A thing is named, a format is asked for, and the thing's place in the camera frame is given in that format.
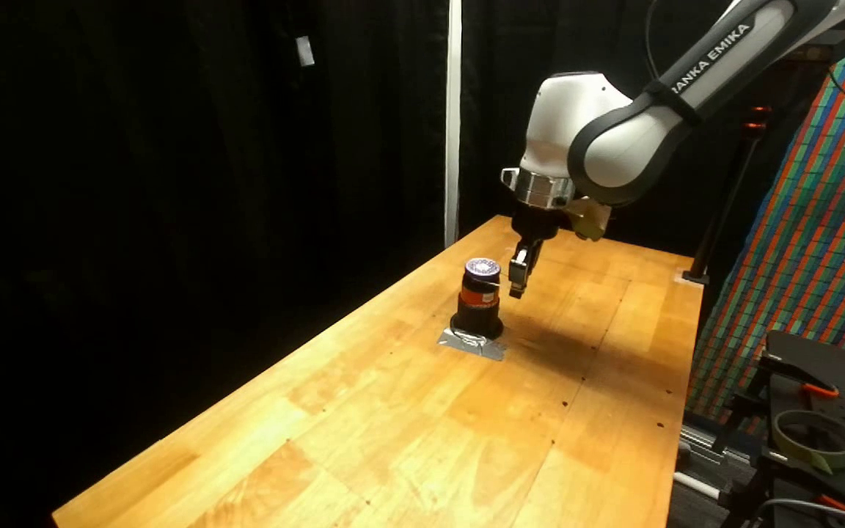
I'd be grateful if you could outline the black corner bracket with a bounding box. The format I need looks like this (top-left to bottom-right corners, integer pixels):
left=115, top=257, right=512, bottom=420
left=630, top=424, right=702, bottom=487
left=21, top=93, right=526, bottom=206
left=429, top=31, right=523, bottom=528
left=671, top=266, right=709, bottom=291

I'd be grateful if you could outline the tan wrist camera box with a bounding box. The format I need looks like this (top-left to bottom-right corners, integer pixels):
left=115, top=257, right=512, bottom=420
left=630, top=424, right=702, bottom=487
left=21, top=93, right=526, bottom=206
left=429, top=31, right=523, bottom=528
left=567, top=194, right=615, bottom=244

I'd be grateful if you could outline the white tag on curtain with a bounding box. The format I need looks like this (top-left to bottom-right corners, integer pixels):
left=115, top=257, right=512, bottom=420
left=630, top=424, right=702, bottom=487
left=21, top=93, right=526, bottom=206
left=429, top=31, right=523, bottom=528
left=292, top=31, right=320, bottom=71

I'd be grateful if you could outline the orange handled clamp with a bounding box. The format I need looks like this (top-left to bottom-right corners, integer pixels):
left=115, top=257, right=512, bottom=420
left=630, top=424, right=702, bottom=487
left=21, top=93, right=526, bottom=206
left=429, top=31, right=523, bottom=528
left=754, top=352, right=845, bottom=405

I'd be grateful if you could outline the green tape roll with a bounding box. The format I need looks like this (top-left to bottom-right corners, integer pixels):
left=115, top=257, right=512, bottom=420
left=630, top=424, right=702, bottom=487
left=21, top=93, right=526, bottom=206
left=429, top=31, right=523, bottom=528
left=769, top=405, right=845, bottom=474

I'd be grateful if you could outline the black perforated board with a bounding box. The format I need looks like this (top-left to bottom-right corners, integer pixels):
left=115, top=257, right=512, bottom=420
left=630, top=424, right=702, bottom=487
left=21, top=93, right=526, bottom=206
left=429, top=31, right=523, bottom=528
left=734, top=329, right=845, bottom=511

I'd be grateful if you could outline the multicolour woven cloth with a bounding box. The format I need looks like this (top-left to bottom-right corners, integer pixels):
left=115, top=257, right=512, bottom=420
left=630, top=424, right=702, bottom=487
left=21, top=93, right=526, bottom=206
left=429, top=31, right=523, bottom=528
left=685, top=0, right=845, bottom=424

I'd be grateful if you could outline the black curtain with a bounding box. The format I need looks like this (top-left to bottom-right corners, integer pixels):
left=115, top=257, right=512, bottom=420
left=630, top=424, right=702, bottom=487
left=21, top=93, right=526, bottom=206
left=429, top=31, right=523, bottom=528
left=0, top=0, right=740, bottom=528

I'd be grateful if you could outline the brown cup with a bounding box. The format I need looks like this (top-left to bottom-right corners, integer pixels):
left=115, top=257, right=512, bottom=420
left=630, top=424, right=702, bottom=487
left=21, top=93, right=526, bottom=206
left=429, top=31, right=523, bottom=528
left=448, top=254, right=508, bottom=343

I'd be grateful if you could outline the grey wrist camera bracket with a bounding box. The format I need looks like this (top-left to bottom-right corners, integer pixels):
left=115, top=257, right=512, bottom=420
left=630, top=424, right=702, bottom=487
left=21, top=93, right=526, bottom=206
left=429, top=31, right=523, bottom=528
left=495, top=162, right=580, bottom=214

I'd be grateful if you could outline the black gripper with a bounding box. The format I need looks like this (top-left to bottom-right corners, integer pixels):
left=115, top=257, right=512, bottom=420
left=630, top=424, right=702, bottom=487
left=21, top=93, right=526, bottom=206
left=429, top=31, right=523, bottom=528
left=504, top=200, right=570, bottom=298

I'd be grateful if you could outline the aluminium rail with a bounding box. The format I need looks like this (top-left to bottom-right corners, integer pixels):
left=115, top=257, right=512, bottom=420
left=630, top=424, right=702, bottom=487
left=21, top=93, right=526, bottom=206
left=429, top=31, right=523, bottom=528
left=671, top=412, right=751, bottom=503

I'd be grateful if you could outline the black stand pole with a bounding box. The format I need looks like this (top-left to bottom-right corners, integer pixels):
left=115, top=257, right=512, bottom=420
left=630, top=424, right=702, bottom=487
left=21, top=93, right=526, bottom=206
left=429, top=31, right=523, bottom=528
left=682, top=100, right=773, bottom=283

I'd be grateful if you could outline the white vertical pole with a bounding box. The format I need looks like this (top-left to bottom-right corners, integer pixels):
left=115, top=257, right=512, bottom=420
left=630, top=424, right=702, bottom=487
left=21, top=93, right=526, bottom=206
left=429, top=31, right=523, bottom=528
left=440, top=0, right=465, bottom=248

